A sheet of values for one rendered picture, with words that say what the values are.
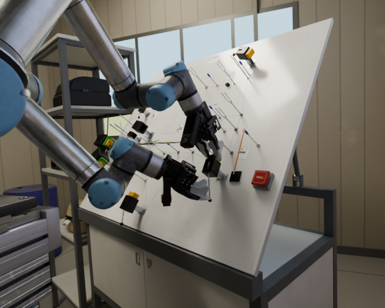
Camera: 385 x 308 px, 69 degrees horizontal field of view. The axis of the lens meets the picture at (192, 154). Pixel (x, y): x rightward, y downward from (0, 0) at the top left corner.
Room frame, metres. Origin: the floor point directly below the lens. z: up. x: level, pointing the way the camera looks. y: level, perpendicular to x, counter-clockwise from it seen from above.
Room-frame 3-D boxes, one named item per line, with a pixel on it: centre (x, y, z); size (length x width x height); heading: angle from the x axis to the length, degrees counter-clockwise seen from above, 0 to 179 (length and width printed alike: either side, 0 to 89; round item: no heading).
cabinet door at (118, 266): (1.38, 0.42, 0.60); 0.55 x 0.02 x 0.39; 44
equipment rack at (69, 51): (1.98, 0.74, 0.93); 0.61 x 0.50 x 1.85; 44
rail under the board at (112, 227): (1.17, 0.25, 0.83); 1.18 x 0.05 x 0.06; 44
